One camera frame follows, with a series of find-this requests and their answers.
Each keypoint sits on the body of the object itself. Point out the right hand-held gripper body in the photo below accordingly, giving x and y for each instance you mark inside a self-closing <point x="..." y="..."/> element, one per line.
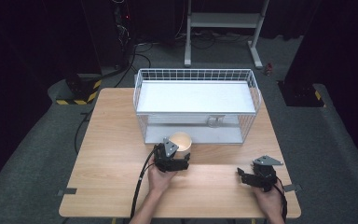
<point x="264" y="175"/>

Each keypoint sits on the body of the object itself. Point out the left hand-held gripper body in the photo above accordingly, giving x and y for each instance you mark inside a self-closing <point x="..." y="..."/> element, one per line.
<point x="166" y="157"/>

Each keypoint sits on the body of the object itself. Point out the cream mug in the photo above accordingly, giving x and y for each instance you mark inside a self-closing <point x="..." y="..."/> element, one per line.
<point x="182" y="140"/>

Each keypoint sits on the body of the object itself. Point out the person's left hand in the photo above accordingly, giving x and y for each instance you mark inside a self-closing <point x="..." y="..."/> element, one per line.
<point x="160" y="182"/>

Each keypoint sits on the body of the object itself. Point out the person's right hand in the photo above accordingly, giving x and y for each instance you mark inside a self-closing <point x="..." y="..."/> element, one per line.
<point x="268" y="202"/>

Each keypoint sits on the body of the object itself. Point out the grey tape strip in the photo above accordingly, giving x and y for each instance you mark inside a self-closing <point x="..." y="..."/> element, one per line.
<point x="292" y="187"/>
<point x="67" y="191"/>

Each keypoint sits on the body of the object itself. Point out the black stand with striped base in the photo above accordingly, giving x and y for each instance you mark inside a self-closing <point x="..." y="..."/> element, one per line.
<point x="303" y="95"/>
<point x="80" y="90"/>

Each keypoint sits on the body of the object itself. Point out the small red object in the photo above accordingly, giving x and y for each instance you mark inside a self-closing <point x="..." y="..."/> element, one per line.
<point x="268" y="69"/>

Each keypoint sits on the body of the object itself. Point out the white metal stand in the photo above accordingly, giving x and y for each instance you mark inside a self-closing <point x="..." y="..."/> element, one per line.
<point x="223" y="20"/>

